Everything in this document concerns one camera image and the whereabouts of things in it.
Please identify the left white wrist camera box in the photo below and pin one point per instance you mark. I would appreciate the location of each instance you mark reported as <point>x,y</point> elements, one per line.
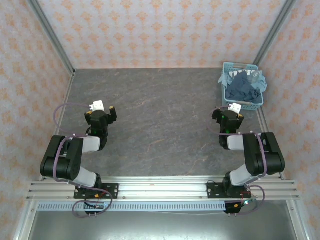
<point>97,106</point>

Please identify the aluminium frame post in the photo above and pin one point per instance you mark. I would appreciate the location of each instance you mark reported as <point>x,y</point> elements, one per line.
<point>273,32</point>
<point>52,37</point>

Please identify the grey white printed t-shirt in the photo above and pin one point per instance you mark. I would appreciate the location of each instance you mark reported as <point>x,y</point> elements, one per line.
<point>255,74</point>

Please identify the grey sheet metal shelf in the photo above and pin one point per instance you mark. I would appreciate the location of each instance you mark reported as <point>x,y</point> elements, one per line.
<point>162,227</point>

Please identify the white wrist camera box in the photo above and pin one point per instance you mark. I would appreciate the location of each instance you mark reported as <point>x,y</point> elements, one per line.
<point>97,106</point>
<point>235,108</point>

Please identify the left black controller board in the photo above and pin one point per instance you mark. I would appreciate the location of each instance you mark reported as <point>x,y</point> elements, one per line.
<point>96,206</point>

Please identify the aluminium lower frame rail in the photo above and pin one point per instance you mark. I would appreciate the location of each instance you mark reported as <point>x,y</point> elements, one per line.
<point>23,222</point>
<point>298,222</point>

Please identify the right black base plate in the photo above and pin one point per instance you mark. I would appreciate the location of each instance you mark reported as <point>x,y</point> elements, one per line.
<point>213,190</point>

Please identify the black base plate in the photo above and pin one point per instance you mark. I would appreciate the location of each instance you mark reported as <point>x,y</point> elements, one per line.
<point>112,187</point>
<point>213,190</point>

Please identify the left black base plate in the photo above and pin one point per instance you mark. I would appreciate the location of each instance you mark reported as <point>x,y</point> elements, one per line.
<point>112,187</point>

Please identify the light blue t-shirt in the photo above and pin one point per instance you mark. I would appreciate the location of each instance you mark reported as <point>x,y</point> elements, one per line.
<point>261,82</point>

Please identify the light blue plastic basket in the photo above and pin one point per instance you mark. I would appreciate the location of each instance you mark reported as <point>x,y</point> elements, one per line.
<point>257,105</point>

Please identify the aluminium mounting rail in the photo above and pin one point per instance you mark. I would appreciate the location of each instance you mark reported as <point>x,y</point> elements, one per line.
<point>162,187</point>

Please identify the dark blue t-shirt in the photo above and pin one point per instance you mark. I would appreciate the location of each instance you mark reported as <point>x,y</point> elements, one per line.
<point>242,88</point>

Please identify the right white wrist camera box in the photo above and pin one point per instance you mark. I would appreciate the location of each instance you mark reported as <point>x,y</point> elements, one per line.
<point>235,108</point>

